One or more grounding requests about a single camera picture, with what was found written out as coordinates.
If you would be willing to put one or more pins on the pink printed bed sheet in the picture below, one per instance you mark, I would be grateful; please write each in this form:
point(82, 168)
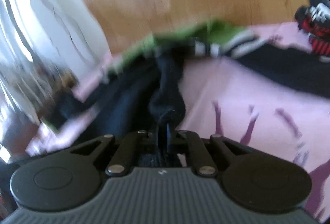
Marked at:
point(221, 95)

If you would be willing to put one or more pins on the black green striped sock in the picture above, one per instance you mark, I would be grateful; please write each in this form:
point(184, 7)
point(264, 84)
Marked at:
point(141, 90)

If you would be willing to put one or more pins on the black green cuffed sock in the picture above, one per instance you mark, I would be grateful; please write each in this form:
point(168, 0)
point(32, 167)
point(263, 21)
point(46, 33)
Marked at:
point(289, 67)

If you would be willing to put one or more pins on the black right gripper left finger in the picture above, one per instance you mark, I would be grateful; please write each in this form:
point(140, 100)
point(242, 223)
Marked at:
point(138, 149)

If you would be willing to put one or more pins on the black red patterned garment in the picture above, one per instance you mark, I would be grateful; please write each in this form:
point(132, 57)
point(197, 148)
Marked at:
point(314, 20)

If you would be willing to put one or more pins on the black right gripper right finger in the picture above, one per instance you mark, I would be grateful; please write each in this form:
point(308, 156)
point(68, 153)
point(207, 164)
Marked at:
point(187, 143)

